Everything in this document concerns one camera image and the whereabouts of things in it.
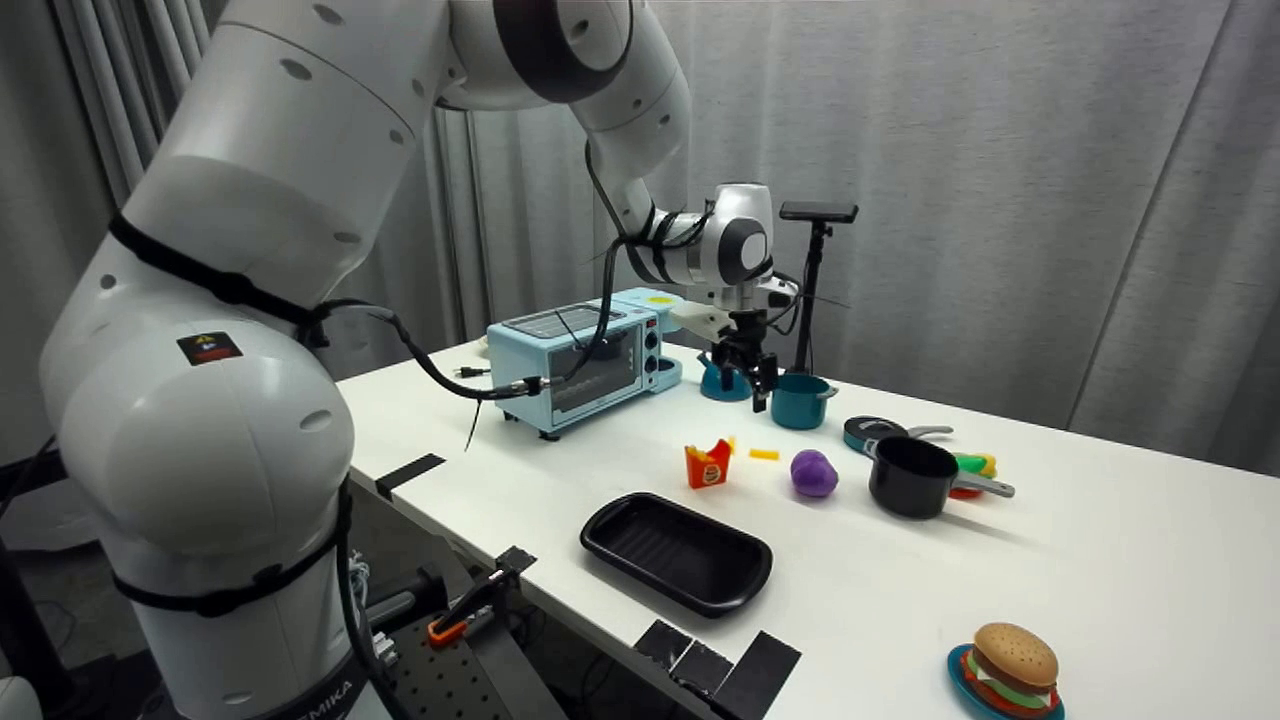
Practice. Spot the toy burger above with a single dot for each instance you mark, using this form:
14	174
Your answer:
1014	666

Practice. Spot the teal round plate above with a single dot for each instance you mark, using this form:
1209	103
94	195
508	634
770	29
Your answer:
960	681

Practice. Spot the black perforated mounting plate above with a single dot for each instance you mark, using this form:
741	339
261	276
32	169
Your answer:
467	684

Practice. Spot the light blue toaster oven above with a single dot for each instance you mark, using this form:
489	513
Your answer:
572	367

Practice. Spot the grey curtain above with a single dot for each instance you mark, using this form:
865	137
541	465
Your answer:
1040	174

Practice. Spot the black toy pot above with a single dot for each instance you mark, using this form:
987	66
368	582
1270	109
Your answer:
911	479

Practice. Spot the red toy food piece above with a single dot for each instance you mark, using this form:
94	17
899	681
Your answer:
964	492

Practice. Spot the purple plush toy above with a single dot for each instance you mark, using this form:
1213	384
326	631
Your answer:
814	472

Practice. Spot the teal toy pot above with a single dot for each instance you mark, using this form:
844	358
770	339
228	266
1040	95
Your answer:
801	402

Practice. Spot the yellow fry plush toy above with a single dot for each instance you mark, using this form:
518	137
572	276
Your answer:
727	446
761	455

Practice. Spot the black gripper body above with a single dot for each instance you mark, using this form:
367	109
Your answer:
746	339

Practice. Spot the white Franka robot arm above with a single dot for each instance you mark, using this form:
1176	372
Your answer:
240	440

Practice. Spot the green toy food piece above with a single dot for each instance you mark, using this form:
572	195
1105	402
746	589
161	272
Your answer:
979	465

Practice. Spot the camera bar on tripod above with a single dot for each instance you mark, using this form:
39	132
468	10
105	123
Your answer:
816	210

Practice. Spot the small black table object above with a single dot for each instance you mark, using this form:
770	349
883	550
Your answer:
474	369

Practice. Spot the black table edge pad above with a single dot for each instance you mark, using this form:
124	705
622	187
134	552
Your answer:
699	666
660	642
759	673
518	556
410	472

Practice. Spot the small round toy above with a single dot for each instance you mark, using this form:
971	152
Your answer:
871	435

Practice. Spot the black camera tripod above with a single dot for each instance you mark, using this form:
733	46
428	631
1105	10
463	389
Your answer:
814	293

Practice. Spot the black ridged tray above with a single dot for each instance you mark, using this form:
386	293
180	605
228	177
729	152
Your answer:
674	550

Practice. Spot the teal toy container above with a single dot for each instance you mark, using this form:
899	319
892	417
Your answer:
719	384

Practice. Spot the red fry box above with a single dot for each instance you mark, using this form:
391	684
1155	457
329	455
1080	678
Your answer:
707	465

